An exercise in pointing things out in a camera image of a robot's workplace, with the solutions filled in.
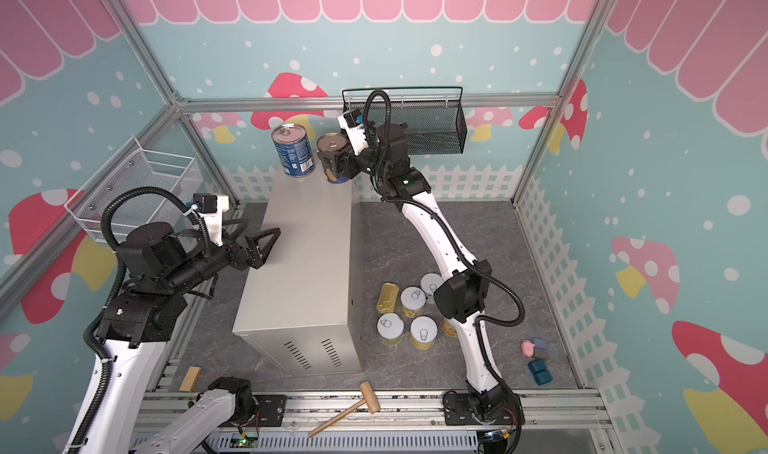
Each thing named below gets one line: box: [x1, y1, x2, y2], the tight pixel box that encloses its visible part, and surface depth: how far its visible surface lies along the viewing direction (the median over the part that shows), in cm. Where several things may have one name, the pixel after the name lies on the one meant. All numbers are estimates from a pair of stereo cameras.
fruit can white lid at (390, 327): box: [376, 312, 405, 347], surface depth 85 cm
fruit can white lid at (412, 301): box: [400, 286, 426, 318], surface depth 91 cm
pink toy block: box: [521, 339, 536, 357], surface depth 85 cm
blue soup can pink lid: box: [271, 123, 315, 178], surface depth 75 cm
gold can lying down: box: [376, 282, 400, 313], surface depth 91 cm
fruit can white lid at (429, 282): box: [420, 272, 444, 304], surface depth 93 cm
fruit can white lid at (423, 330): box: [409, 315, 438, 351], surface depth 84 cm
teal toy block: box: [527, 359, 553, 386], surface depth 81 cm
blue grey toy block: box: [530, 337, 547, 351], surface depth 86 cm
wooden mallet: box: [308, 381, 381, 438], surface depth 76 cm
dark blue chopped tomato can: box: [316, 132, 349, 184], surface depth 72 cm
